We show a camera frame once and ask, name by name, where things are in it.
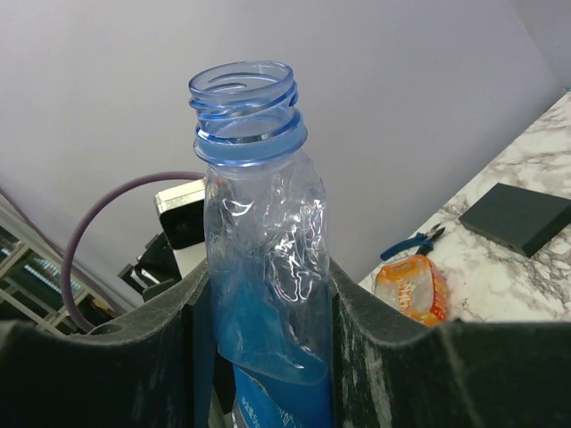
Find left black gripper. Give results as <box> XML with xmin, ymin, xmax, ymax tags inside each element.
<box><xmin>118</xmin><ymin>234</ymin><xmax>181</xmax><ymax>302</ymax></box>

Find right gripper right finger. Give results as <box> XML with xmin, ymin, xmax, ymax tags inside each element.
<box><xmin>329</xmin><ymin>264</ymin><xmax>570</xmax><ymax>427</ymax></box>

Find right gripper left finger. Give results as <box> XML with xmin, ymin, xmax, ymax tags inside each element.
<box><xmin>1</xmin><ymin>263</ymin><xmax>210</xmax><ymax>427</ymax></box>

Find large orange drink bottle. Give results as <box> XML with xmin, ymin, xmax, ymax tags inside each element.
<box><xmin>372</xmin><ymin>255</ymin><xmax>449</xmax><ymax>327</ymax></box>

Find light blue label bottle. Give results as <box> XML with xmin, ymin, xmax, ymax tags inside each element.
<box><xmin>189</xmin><ymin>61</ymin><xmax>334</xmax><ymax>427</ymax></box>

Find black foam pad left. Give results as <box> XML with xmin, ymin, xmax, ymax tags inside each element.
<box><xmin>459</xmin><ymin>183</ymin><xmax>570</xmax><ymax>258</ymax></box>

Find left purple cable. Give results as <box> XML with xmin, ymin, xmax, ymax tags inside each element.
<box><xmin>62</xmin><ymin>171</ymin><xmax>204</xmax><ymax>334</ymax></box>

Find blue handled pliers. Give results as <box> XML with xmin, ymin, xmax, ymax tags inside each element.
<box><xmin>380</xmin><ymin>223</ymin><xmax>445</xmax><ymax>261</ymax></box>

